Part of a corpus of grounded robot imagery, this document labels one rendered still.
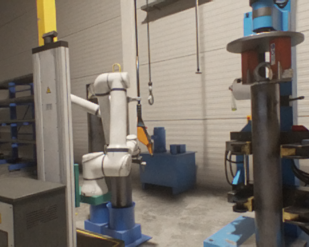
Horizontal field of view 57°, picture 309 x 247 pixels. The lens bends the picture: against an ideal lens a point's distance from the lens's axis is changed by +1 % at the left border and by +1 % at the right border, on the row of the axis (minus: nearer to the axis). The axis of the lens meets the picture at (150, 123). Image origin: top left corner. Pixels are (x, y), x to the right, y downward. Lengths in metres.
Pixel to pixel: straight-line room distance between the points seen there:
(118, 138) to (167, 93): 3.59
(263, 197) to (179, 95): 3.22
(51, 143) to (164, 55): 3.85
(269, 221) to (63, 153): 1.65
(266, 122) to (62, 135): 1.53
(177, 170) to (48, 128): 2.79
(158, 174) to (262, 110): 2.75
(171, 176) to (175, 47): 2.37
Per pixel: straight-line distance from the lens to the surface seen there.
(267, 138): 2.41
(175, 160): 4.52
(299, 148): 2.29
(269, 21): 2.55
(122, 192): 2.89
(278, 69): 2.30
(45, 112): 2.18
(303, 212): 2.39
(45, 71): 2.19
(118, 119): 2.00
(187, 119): 5.22
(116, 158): 1.96
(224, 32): 5.01
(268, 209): 2.52
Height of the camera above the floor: 1.24
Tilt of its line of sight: 1 degrees down
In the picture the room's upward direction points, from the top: 2 degrees counter-clockwise
